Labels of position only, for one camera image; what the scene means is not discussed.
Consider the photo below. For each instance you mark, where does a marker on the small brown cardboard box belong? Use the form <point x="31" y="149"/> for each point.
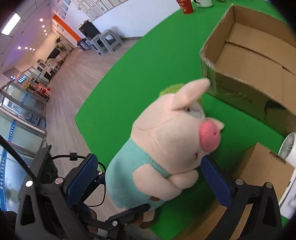
<point x="258" y="166"/>

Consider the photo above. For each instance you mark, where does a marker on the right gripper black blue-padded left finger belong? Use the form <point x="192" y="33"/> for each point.
<point x="52" y="207"/>

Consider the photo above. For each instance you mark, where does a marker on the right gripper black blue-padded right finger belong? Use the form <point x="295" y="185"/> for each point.
<point x="264" y="220"/>

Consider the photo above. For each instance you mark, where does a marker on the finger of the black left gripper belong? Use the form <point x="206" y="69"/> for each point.
<point x="120" y="219"/>

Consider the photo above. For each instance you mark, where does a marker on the large open cardboard box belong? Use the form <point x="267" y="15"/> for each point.
<point x="250" y="59"/>

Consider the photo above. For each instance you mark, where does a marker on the red gift box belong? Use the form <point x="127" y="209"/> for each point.
<point x="186" y="6"/>

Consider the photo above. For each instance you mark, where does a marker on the pink pig plush toy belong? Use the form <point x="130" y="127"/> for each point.
<point x="165" y="147"/>

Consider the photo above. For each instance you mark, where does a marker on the grey plastic stool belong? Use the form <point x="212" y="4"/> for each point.
<point x="106" y="41"/>

